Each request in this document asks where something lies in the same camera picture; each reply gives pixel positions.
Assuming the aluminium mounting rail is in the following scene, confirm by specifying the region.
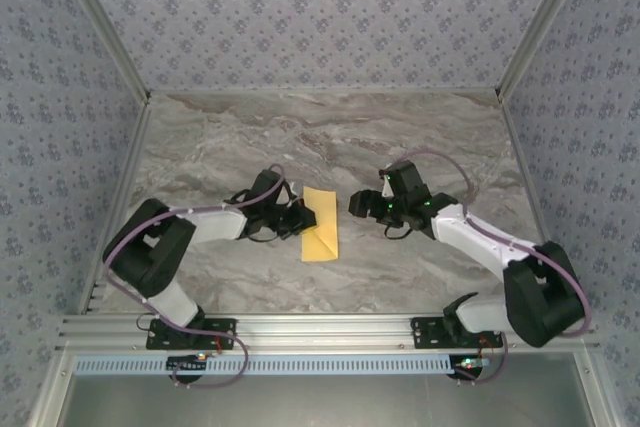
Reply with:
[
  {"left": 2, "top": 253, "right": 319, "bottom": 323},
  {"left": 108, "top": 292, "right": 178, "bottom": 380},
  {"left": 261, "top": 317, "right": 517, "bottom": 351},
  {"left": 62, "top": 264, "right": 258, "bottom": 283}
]
[{"left": 54, "top": 312, "right": 601, "bottom": 354}]

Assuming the aluminium side rail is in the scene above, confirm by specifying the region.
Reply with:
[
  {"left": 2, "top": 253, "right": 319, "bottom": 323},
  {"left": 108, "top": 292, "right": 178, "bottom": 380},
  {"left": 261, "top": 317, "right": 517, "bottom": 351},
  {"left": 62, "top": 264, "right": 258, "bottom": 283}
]
[
  {"left": 499, "top": 96, "right": 571, "bottom": 316},
  {"left": 74, "top": 96, "right": 154, "bottom": 316}
]

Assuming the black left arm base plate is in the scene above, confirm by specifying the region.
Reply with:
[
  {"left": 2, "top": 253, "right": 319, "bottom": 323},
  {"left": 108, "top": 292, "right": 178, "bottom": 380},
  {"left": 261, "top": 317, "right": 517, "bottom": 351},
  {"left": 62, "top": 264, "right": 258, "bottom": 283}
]
[{"left": 144, "top": 316, "right": 239, "bottom": 351}]

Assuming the grey metal tray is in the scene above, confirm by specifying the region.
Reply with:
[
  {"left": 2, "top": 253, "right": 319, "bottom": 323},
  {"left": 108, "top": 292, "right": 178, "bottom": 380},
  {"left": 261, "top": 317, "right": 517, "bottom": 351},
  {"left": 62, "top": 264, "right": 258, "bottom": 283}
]
[{"left": 29, "top": 351, "right": 616, "bottom": 427}]

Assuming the slotted pale cable duct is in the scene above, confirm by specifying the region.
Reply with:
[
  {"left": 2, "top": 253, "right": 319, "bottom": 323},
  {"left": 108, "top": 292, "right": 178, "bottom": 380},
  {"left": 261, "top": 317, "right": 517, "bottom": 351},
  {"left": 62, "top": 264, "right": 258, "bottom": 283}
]
[{"left": 73, "top": 357, "right": 564, "bottom": 377}]

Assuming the aluminium frame post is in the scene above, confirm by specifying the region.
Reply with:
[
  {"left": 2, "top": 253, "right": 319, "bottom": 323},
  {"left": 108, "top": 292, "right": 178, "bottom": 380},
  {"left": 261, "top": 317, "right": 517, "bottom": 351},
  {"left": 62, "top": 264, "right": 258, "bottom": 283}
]
[
  {"left": 49, "top": 0, "right": 154, "bottom": 103},
  {"left": 494, "top": 0, "right": 601, "bottom": 103}
]

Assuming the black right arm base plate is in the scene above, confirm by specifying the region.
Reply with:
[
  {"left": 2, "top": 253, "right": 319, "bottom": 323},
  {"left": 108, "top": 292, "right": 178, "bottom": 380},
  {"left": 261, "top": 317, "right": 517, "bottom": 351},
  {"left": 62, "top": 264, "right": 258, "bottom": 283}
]
[{"left": 409, "top": 316, "right": 504, "bottom": 351}]

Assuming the small adapter board with LED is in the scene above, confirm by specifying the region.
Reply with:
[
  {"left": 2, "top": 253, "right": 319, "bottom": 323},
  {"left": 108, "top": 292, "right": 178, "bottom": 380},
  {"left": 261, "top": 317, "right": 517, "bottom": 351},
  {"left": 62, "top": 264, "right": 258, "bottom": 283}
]
[
  {"left": 166, "top": 352, "right": 209, "bottom": 373},
  {"left": 452, "top": 354, "right": 489, "bottom": 378}
]

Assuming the yellow cloth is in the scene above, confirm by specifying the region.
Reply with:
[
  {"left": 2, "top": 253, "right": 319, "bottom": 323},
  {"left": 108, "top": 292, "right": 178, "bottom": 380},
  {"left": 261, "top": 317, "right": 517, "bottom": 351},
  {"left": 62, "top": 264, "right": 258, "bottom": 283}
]
[{"left": 301, "top": 185, "right": 340, "bottom": 263}]

